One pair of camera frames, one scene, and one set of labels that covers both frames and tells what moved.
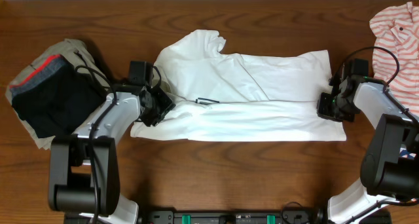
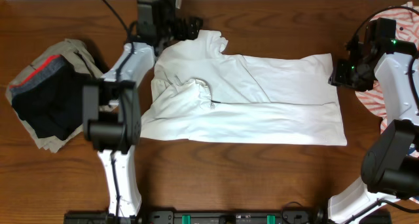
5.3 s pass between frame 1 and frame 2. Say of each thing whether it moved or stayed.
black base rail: stayed
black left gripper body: moved
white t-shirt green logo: stayed
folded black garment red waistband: stayed
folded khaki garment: stayed
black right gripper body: moved
